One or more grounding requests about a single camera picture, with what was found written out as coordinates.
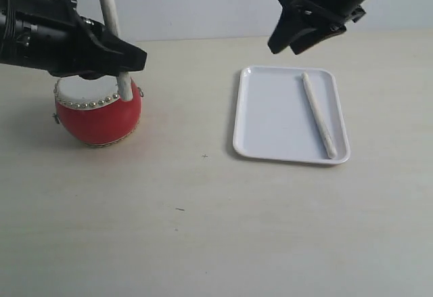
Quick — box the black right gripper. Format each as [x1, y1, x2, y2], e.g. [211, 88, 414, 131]
[268, 0, 366, 55]

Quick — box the white plastic tray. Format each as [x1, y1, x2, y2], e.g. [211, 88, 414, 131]
[232, 66, 350, 165]

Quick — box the small red drum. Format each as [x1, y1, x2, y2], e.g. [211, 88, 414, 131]
[53, 76, 143, 147]

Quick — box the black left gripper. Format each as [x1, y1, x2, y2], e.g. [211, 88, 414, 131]
[20, 0, 147, 80]

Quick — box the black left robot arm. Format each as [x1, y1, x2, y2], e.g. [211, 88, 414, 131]
[1, 0, 147, 80]

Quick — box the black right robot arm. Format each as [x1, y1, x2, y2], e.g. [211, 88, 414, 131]
[268, 0, 366, 55]

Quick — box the white drumstick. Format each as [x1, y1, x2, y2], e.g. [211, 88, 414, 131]
[99, 0, 133, 101]
[301, 72, 337, 159]

